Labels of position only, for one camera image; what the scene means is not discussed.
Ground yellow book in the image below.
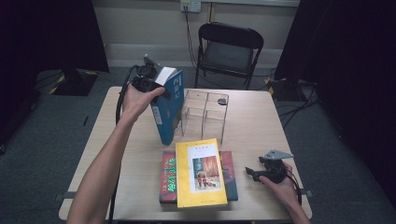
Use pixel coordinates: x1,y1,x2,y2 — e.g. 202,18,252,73
175,137,229,209

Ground black curtain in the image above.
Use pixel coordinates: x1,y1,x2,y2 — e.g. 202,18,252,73
0,0,110,144
273,0,396,200

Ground person's right hand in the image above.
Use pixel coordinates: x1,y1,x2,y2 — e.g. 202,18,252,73
259,163,302,208

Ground black folding chair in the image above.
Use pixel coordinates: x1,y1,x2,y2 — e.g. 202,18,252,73
193,21,265,91

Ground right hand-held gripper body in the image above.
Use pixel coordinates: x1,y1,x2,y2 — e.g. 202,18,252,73
258,149,294,185

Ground black power cable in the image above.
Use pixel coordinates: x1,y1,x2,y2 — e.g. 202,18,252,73
183,7,201,73

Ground person's left hand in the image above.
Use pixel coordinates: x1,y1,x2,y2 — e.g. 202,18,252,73
121,84,166,123

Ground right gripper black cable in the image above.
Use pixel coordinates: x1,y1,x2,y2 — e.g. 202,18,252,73
284,172,304,206

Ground red illustrated book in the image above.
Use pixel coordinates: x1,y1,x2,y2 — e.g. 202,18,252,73
159,149,239,205

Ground black floor cables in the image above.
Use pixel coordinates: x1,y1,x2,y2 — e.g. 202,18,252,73
276,78,322,131

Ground clear acrylic book rack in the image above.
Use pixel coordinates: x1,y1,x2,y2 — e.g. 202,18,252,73
179,89,230,145

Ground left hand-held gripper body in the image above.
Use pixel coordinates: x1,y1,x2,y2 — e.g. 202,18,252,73
131,54,163,93

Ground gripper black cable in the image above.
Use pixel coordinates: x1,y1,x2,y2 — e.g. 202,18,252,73
284,172,304,206
106,64,140,224

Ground thick blue book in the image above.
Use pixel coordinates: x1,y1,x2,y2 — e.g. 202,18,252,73
149,66,185,147

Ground black stand base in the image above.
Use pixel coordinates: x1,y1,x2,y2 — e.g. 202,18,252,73
49,68,99,97
266,77,302,103

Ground white wall socket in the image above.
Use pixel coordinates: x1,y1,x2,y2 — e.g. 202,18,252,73
179,0,203,14

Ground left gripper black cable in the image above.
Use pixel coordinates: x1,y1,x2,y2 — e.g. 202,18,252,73
106,64,140,224

